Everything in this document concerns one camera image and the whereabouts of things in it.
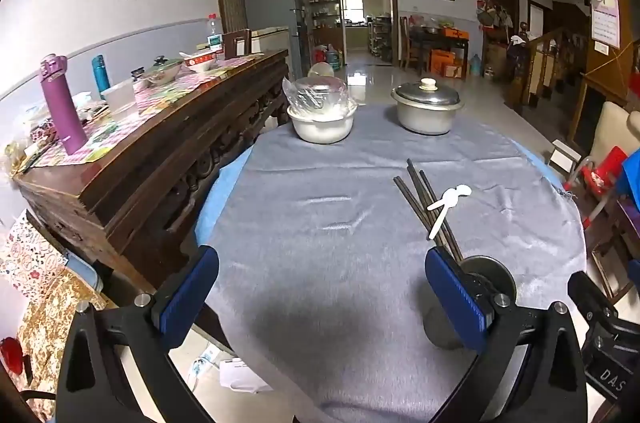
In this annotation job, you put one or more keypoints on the metal pot with lid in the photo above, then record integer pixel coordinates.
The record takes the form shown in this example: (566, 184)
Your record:
(425, 118)

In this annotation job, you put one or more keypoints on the blue water jug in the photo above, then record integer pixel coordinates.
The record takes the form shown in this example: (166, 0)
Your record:
(476, 65)

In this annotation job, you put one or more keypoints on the purple thermos bottle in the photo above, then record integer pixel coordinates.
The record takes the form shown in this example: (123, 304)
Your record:
(65, 113)

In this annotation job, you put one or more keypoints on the wooden stair railing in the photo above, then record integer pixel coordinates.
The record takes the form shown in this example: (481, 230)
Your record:
(545, 58)

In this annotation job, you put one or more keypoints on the white round container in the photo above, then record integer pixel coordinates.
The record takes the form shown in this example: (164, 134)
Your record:
(321, 69)

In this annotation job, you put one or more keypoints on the checkered pink table mat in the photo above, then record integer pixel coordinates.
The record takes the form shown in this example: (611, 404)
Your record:
(165, 95)

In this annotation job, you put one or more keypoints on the grey tablecloth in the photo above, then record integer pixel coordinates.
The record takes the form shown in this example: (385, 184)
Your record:
(325, 253)

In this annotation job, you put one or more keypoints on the teal thermos bottle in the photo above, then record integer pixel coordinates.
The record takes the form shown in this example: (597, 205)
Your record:
(100, 75)

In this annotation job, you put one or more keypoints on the white cardboard box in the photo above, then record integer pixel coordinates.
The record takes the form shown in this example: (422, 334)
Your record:
(270, 40)

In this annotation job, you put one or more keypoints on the wall calendar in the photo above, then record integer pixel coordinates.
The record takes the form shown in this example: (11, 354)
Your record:
(606, 15)

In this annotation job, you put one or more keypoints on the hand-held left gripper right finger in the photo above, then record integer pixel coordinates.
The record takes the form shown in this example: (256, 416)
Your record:
(455, 303)

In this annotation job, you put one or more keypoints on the orange cardboard box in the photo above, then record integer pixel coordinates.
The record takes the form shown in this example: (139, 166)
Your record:
(444, 62)

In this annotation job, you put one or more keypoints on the grey refrigerator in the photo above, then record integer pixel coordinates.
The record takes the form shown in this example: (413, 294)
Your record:
(267, 3)

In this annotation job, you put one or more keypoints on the shelf with jars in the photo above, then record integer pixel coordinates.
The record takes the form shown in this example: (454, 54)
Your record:
(322, 0)

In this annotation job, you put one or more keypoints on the white plastic spoon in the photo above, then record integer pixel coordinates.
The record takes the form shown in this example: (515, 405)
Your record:
(437, 204)
(450, 205)

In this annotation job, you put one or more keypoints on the white bowl with red print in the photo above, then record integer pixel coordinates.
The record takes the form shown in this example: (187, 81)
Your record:
(200, 62)

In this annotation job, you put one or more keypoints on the red plastic chair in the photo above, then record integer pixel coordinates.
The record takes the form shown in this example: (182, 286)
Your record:
(602, 170)

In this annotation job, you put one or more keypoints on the floral printed cloth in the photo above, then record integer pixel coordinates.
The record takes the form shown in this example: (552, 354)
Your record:
(40, 303)

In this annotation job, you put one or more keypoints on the pot with glass lid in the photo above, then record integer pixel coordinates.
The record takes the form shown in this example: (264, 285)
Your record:
(160, 70)

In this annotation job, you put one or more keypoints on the plastic bottle with red cap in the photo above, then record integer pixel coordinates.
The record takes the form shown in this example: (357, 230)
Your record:
(214, 34)

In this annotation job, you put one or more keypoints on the dark wooden sideboard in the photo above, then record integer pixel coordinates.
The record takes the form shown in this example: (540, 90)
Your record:
(150, 183)

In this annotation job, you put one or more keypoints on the dark wooden side table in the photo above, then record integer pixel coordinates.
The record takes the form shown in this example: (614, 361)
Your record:
(425, 43)

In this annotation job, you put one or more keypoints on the white plastic container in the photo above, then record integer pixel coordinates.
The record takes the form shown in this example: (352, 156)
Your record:
(120, 95)

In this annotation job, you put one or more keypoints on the cream armchair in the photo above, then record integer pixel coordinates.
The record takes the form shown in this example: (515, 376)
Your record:
(615, 128)

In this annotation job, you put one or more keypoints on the blue table cover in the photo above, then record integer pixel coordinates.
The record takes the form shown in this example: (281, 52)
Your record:
(220, 203)

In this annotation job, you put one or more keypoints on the small white stool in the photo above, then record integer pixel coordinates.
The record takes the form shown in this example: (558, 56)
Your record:
(565, 153)

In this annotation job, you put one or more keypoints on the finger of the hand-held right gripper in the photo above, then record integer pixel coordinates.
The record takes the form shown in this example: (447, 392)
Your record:
(592, 298)

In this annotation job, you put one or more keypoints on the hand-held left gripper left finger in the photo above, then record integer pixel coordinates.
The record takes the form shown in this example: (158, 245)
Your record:
(192, 290)

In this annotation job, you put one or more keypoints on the white basin with plastic wrap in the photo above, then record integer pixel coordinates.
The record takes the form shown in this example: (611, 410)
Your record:
(320, 128)

